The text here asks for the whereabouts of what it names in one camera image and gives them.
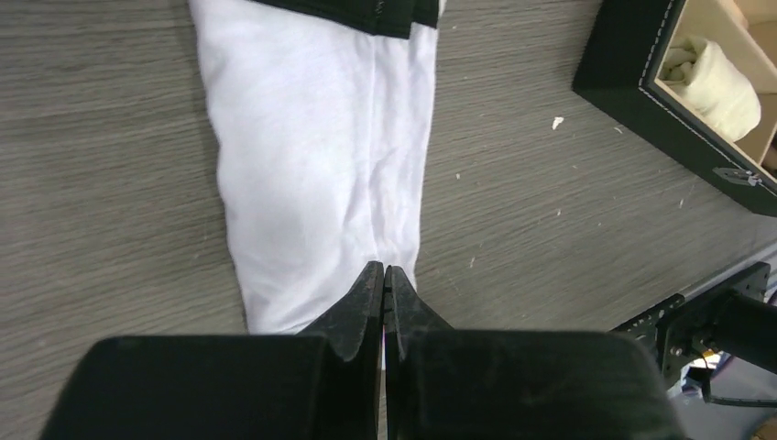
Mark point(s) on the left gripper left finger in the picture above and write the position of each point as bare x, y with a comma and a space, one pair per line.
322, 383

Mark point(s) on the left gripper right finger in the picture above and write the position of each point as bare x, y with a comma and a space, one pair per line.
446, 383

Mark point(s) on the white black-trimmed underwear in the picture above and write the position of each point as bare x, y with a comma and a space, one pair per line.
322, 111

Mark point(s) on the cream rolled underwear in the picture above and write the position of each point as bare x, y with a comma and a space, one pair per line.
698, 71

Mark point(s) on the black compartment storage box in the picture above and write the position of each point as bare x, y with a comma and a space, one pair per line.
618, 74

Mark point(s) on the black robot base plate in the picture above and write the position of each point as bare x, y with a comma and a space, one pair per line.
734, 318

